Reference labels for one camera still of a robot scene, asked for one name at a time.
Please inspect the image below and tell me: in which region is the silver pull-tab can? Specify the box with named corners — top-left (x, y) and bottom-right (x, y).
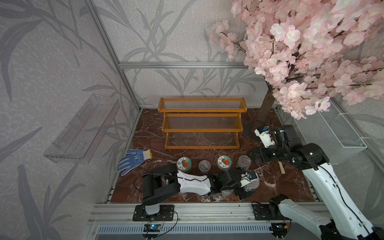
top-left (221, 189), bottom-right (234, 197)

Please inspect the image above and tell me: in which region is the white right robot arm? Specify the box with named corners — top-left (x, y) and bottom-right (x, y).
top-left (243, 121), bottom-right (384, 240)

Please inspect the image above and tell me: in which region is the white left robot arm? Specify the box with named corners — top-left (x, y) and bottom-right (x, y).
top-left (133, 164), bottom-right (260, 222)

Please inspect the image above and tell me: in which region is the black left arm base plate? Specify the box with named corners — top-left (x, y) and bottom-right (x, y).
top-left (133, 204), bottom-right (176, 222)

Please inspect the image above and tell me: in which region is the right circuit board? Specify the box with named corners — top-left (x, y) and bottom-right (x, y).
top-left (269, 223), bottom-right (291, 240)

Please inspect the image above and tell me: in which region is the brown tree trunk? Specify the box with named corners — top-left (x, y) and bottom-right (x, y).
top-left (257, 86), bottom-right (275, 122)

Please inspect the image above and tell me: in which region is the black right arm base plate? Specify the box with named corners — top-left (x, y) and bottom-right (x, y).
top-left (251, 202), bottom-right (284, 221)

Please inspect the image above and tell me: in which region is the left green circuit board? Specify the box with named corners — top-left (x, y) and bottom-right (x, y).
top-left (143, 223), bottom-right (163, 233)

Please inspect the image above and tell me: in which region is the pink cherry blossom crown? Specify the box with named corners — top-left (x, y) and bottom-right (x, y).
top-left (211, 1), bottom-right (384, 120)

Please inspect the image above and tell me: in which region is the blue dotted work glove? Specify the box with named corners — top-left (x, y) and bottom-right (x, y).
top-left (117, 150), bottom-right (153, 177)

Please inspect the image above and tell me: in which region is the black label can bottom shelf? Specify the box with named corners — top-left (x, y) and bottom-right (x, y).
top-left (244, 178), bottom-right (260, 192)

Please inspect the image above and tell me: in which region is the dark metal tree base plate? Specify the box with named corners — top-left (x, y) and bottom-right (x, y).
top-left (243, 121), bottom-right (261, 142)

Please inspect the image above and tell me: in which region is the aluminium front rail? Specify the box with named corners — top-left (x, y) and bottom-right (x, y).
top-left (86, 201), bottom-right (340, 235)

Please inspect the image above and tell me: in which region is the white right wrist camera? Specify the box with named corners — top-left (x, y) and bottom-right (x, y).
top-left (254, 126), bottom-right (276, 148)

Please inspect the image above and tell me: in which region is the white wire mesh basket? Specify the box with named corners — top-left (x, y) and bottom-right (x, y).
top-left (295, 103), bottom-right (367, 165)

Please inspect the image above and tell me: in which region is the orange wooden three-tier shelf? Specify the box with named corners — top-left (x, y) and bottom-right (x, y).
top-left (158, 98), bottom-right (247, 150)

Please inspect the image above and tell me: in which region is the clear acrylic wall shelf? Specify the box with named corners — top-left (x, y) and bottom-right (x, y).
top-left (44, 94), bottom-right (121, 164)

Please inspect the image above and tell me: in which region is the tomato lid jar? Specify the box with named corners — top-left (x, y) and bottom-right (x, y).
top-left (217, 155), bottom-right (232, 171)
top-left (177, 157), bottom-right (192, 173)

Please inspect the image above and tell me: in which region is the small red label plastic cup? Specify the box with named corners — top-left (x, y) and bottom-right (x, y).
top-left (199, 160), bottom-right (211, 174)

